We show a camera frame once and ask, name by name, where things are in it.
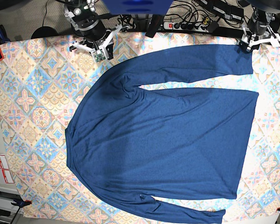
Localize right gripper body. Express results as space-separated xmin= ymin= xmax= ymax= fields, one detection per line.
xmin=72 ymin=16 xmax=107 ymax=48

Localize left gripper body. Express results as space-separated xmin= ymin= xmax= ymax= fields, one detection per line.
xmin=247 ymin=16 xmax=272 ymax=41

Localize blue long-sleeve shirt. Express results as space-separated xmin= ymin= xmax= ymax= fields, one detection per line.
xmin=65 ymin=44 xmax=259 ymax=224

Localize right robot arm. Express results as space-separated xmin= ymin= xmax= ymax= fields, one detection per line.
xmin=60 ymin=0 xmax=123 ymax=63

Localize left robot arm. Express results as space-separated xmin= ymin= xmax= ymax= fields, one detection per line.
xmin=238 ymin=0 xmax=280 ymax=53

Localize black power adapter bricks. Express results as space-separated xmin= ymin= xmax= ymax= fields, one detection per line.
xmin=212 ymin=5 xmax=244 ymax=22

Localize blue box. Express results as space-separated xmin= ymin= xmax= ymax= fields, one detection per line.
xmin=102 ymin=0 xmax=173 ymax=15

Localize black round stand base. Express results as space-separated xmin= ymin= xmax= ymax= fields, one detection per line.
xmin=31 ymin=26 xmax=58 ymax=39

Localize patterned tablecloth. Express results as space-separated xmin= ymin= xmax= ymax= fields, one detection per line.
xmin=0 ymin=33 xmax=280 ymax=224

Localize white red stickers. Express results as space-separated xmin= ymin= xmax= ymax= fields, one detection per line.
xmin=0 ymin=154 xmax=14 ymax=184

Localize clamp lower left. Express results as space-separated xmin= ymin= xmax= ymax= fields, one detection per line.
xmin=11 ymin=199 xmax=32 ymax=208

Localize white power strip red switch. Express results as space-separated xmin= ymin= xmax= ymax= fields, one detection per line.
xmin=163 ymin=21 xmax=207 ymax=32

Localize black strap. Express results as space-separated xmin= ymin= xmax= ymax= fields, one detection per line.
xmin=145 ymin=14 xmax=164 ymax=38

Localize tangled black cables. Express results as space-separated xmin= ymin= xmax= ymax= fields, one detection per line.
xmin=118 ymin=0 xmax=248 ymax=32

